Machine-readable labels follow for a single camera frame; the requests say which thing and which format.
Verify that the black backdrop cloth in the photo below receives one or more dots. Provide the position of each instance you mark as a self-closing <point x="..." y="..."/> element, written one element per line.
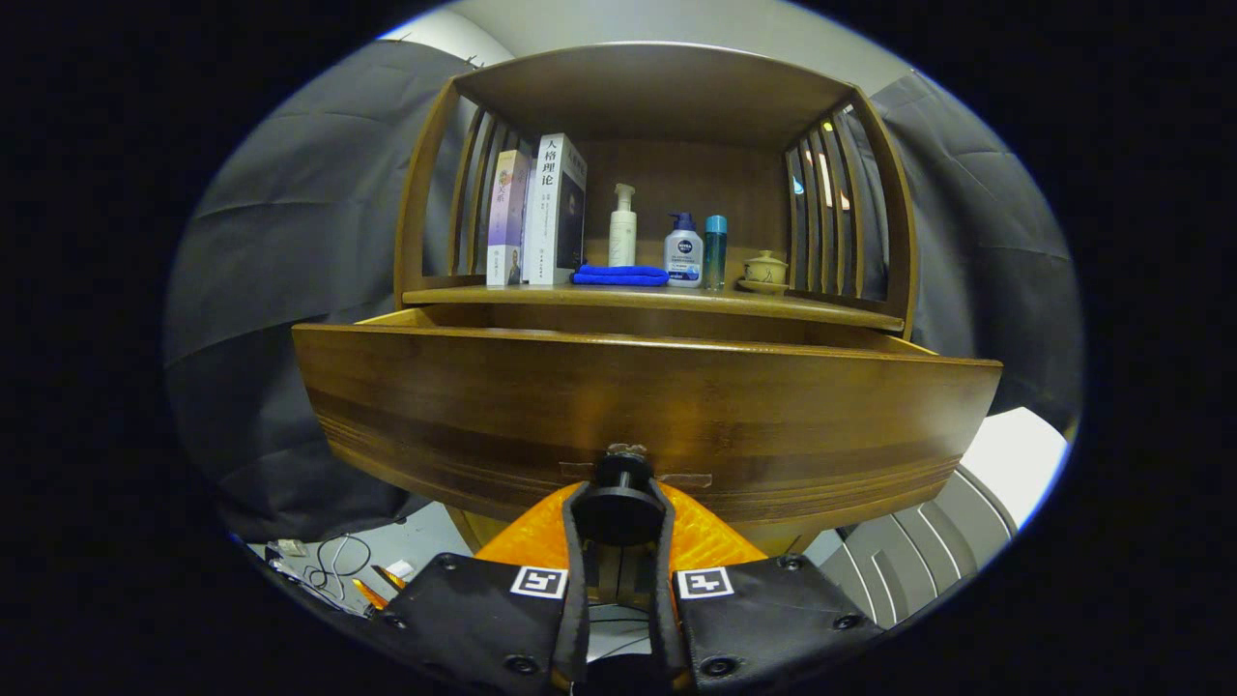
<point x="290" y="271"/>

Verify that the white pump bottle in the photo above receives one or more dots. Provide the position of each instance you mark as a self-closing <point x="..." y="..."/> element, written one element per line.
<point x="623" y="237"/>

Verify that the brown wooden countertop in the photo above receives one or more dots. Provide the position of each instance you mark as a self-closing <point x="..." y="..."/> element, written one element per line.
<point x="541" y="293"/>

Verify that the blue folded towel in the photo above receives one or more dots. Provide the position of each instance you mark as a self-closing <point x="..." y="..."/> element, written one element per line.
<point x="618" y="275"/>

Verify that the small white packet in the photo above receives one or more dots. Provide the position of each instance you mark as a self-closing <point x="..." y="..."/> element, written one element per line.
<point x="399" y="569"/>

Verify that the white flat board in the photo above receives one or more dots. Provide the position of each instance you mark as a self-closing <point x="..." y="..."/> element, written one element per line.
<point x="1020" y="454"/>

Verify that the brown wooden cabinet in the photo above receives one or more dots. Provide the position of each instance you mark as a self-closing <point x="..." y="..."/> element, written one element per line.
<point x="657" y="92"/>

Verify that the purple book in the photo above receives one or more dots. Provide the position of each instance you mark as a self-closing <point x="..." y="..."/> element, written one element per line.
<point x="507" y="213"/>

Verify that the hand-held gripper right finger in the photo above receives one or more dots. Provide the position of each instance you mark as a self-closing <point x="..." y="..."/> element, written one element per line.
<point x="662" y="609"/>

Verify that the white thick book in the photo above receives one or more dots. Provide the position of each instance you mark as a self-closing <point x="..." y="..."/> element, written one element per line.
<point x="546" y="213"/>

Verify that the brown wooden drawer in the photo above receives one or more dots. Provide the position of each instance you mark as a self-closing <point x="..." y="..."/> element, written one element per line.
<point x="638" y="396"/>

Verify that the grey white ribbed panel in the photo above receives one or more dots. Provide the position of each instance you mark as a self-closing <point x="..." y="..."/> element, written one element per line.
<point x="908" y="551"/>

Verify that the yellow lidded ceramic teacup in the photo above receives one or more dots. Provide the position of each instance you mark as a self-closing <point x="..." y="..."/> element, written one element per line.
<point x="763" y="271"/>

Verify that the white blue-capped lotion bottle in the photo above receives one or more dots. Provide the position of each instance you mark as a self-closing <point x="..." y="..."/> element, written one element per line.
<point x="682" y="256"/>

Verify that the teal slim bottle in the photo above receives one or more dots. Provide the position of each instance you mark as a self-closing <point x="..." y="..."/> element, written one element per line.
<point x="715" y="251"/>

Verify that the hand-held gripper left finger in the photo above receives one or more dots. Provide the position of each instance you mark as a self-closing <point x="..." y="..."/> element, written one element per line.
<point x="577" y="599"/>

